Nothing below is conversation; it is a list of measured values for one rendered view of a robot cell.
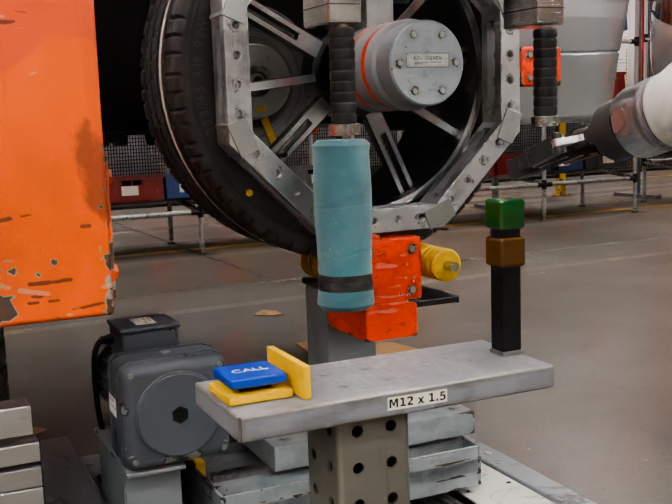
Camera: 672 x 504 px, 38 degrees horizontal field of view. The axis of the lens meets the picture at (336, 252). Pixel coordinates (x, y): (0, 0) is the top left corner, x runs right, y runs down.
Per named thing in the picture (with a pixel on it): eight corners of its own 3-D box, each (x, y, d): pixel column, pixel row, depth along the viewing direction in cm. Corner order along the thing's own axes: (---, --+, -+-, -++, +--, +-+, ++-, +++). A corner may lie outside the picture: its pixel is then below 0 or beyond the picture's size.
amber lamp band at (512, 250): (509, 262, 132) (508, 233, 131) (526, 266, 128) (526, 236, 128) (484, 265, 130) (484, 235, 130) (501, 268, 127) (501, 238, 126)
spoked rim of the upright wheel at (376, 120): (307, 260, 191) (464, 81, 201) (359, 276, 170) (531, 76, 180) (122, 72, 171) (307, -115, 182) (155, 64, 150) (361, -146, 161)
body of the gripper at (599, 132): (652, 93, 120) (600, 115, 128) (602, 95, 116) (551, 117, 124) (664, 152, 119) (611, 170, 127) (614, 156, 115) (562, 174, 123)
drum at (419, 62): (402, 111, 167) (400, 28, 165) (469, 108, 148) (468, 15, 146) (328, 113, 162) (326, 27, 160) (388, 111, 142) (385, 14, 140)
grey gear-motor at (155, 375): (174, 466, 196) (164, 297, 191) (242, 546, 158) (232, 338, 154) (83, 482, 189) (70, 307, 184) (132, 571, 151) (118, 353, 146)
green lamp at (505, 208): (508, 226, 131) (508, 196, 131) (526, 228, 127) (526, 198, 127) (484, 228, 129) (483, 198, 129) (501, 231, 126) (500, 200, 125)
